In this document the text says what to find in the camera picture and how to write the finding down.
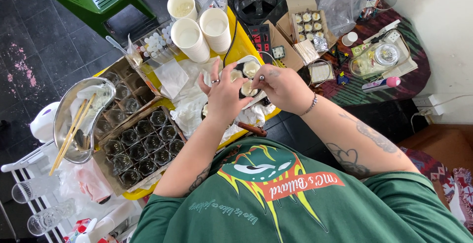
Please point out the person's right hand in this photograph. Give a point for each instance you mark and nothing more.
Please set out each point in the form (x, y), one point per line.
(282, 89)

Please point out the person's left hand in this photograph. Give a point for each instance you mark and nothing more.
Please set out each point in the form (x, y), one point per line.
(223, 98)

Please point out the person's right fingers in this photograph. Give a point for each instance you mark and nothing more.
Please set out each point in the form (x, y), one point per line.
(263, 82)

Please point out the white plate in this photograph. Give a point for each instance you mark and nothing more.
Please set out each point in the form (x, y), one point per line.
(258, 100)

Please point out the small white square socket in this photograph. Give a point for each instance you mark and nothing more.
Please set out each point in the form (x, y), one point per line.
(278, 52)

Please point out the flat brown cardboard piece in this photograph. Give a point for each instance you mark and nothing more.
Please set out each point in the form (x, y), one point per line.
(286, 50)

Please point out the yellow tray table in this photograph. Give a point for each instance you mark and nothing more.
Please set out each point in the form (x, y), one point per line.
(242, 45)

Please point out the black and red power strip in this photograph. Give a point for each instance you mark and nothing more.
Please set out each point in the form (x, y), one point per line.
(259, 38)

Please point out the bundle of wooden wicks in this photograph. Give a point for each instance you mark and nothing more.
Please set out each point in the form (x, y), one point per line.
(306, 52)

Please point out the stack of white paper cups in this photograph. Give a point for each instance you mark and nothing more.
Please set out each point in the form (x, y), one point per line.
(190, 39)
(216, 30)

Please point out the cardboard box of filled candles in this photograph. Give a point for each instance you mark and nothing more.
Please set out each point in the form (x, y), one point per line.
(308, 26)

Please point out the crumpled white tissue paper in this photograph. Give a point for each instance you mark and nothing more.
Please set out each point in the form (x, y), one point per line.
(188, 106)

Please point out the black fan base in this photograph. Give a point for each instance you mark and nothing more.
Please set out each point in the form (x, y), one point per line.
(258, 1)

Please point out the folded white paper napkin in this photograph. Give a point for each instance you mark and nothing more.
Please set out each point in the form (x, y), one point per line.
(170, 77)

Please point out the small white cup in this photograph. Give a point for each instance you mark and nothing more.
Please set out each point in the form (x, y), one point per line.
(349, 38)

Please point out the white paper cup with wax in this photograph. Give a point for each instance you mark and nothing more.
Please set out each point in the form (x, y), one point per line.
(182, 6)

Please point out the clear plastic bag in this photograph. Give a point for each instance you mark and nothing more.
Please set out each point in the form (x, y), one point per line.
(342, 2)

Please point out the clear box of small bottles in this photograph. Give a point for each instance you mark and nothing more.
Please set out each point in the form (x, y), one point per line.
(157, 45)

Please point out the glass jar with lid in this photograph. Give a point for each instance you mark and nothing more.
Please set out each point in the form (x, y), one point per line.
(375, 59)

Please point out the pink and white tube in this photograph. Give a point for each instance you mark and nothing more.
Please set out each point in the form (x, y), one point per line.
(380, 84)

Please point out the patterned dark round mat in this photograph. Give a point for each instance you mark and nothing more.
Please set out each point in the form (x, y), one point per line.
(384, 98)

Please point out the green printed t-shirt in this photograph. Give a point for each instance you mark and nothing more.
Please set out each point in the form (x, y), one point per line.
(295, 206)

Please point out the worn cardboard box with dividers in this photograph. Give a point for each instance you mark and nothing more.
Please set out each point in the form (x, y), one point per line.
(127, 87)

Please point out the group of empty glass jars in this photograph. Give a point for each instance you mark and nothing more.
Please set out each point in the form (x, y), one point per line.
(144, 148)

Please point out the white power strip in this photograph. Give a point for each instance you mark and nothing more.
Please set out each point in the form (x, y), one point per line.
(391, 33)

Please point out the clear plastic pipette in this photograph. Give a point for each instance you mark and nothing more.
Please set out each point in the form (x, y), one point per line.
(116, 45)

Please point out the wooden chopstick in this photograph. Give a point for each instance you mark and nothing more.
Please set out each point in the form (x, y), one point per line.
(79, 124)
(68, 137)

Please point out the kidney shaped metal bowl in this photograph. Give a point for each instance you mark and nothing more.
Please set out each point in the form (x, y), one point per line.
(70, 124)

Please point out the pink plastic bag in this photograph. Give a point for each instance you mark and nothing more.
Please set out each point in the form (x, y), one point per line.
(90, 184)

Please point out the patterned fringed blanket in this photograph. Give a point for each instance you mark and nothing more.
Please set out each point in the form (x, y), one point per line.
(447, 187)

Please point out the white rounded device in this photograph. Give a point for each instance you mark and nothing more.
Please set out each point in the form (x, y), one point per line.
(43, 121)

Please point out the clear drinking glass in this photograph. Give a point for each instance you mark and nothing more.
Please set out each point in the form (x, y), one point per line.
(50, 218)
(33, 190)

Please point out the white wall outlet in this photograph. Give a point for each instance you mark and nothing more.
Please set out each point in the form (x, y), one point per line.
(428, 104)

